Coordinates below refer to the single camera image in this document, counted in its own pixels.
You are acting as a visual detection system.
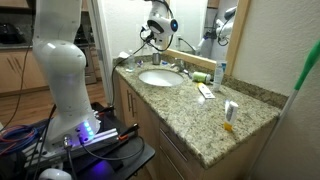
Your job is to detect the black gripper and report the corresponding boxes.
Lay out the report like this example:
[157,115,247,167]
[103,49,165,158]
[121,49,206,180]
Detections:
[139,25,155,43]

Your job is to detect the clear plastic water bottle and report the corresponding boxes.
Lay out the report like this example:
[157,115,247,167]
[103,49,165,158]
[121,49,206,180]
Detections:
[127,49,137,72]

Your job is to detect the white oval sink basin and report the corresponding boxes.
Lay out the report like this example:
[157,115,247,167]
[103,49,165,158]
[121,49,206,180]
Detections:
[138,68,185,88]

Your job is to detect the grey metal cup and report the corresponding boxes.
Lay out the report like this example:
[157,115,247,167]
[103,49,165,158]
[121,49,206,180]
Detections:
[152,52,162,66]

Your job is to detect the chrome faucet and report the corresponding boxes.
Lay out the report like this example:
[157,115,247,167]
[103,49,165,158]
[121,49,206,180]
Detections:
[171,58,193,79]

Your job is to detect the wooden framed mirror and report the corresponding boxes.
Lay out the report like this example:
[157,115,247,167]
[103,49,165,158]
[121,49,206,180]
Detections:
[161,0,252,76]

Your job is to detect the green cylindrical container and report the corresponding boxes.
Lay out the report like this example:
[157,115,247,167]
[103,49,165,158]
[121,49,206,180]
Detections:
[192,71,212,84]

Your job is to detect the white toothpaste tube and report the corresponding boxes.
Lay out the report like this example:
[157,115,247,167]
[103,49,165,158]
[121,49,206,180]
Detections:
[196,82,217,100]

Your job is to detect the wooden vanity cabinet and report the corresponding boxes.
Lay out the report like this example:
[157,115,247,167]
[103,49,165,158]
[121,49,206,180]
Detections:
[113,73,281,180]

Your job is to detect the orange and black clamp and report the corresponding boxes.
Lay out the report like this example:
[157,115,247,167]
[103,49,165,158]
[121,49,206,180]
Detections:
[94,104,116,118]
[118,123,140,142]

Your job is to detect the white tube with yellow cap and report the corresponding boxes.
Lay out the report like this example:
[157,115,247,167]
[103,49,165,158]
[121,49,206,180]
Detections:
[223,99,240,133]

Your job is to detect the black robot cart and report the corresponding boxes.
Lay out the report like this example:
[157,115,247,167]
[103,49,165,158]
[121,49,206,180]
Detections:
[0,101,156,180]

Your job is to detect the wooden kitchen cabinets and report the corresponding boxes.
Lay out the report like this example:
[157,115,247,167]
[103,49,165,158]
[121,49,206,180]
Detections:
[0,48,48,94]

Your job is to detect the white round object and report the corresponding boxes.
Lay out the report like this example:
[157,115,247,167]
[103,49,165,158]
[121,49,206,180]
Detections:
[37,168,73,180]

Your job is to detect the white door frame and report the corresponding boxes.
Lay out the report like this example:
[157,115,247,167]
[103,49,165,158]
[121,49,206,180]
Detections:
[87,0,115,108]

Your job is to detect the black power cord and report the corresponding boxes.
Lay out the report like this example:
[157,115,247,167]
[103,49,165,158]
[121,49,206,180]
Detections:
[110,41,148,108]

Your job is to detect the metal cabinet door handle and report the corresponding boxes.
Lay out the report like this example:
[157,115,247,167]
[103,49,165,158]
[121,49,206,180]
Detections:
[130,94,137,118]
[126,89,133,113]

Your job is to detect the aluminium mounting rail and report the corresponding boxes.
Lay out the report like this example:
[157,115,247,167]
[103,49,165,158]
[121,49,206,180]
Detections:
[23,128,119,168]

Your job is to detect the metal drawer handle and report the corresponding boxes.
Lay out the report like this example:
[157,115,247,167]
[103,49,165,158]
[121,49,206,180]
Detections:
[159,154,184,180]
[159,128,189,163]

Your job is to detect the looping black base cable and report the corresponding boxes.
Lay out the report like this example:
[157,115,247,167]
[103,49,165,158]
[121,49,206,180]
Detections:
[64,134,146,180]

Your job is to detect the long black robot cable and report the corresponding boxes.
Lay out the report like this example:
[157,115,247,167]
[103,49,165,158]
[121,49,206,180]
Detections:
[24,104,58,180]

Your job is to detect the green and white mop handle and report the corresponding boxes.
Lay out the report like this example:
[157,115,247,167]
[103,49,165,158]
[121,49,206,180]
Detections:
[246,39,320,180]

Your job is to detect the red and blue cable bundle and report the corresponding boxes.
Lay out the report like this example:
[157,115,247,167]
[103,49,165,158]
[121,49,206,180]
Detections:
[0,124,41,156]

